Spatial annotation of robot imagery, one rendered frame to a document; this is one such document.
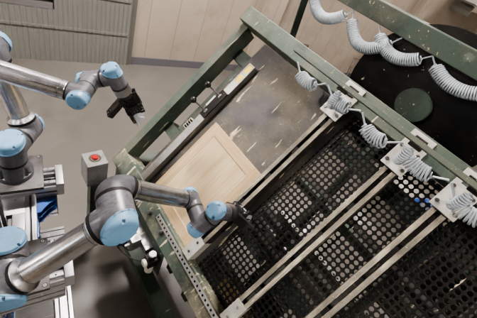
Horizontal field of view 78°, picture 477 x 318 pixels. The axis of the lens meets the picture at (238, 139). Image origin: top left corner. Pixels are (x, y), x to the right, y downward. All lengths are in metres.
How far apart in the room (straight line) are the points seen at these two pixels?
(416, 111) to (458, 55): 0.31
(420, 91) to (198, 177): 1.25
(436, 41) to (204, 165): 1.32
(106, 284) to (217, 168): 1.32
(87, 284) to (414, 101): 2.40
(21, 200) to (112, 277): 1.05
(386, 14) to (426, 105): 0.51
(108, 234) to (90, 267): 1.63
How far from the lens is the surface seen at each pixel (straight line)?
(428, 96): 1.78
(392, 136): 1.41
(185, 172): 1.77
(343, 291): 1.40
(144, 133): 2.00
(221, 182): 1.64
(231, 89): 1.76
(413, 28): 1.78
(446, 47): 1.74
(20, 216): 1.75
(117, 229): 1.00
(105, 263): 2.63
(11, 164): 1.67
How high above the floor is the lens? 2.36
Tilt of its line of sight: 37 degrees down
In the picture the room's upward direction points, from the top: 24 degrees clockwise
